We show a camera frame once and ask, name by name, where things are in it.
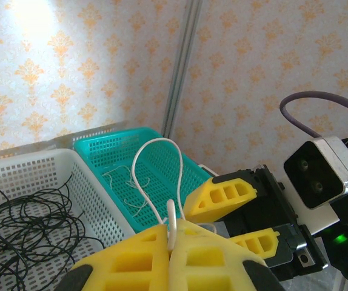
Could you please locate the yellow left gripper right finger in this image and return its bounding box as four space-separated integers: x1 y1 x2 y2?
167 219 286 291

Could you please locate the black cable pile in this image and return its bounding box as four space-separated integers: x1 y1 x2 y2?
0 177 102 291

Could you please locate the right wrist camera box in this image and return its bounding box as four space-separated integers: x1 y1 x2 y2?
283 135 348 210

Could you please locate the white plastic basket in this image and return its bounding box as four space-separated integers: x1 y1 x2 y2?
0 148 138 291

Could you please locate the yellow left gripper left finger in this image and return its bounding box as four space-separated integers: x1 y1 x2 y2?
54 224 175 291

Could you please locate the aluminium frame post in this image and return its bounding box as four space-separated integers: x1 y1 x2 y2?
161 0 204 140

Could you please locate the teal plastic basket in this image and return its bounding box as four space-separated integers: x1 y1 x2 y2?
72 127 220 234

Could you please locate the white cable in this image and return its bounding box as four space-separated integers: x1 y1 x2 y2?
131 138 219 254

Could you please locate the thin cream cable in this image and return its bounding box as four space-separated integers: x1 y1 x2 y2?
102 165 152 219

